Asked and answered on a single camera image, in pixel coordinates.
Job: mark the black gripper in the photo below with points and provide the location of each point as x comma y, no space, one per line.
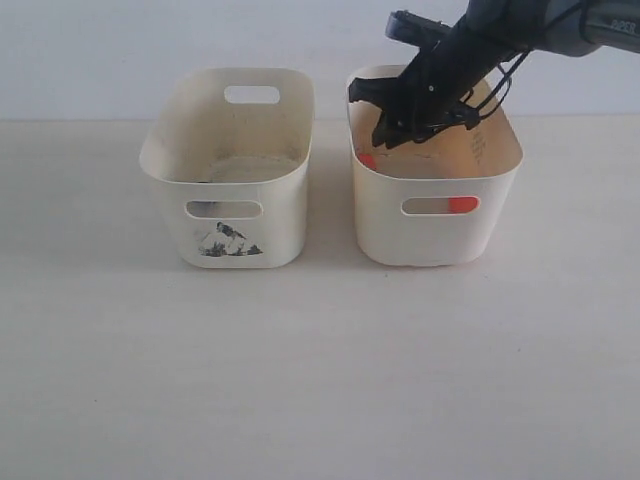
415,101

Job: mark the orange capped marker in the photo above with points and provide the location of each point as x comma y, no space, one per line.
368,161
462,204

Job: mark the blue capped marker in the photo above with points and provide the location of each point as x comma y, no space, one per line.
203,204

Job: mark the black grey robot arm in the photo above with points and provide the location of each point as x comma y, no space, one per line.
514,29

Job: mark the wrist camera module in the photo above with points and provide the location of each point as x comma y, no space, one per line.
408,28

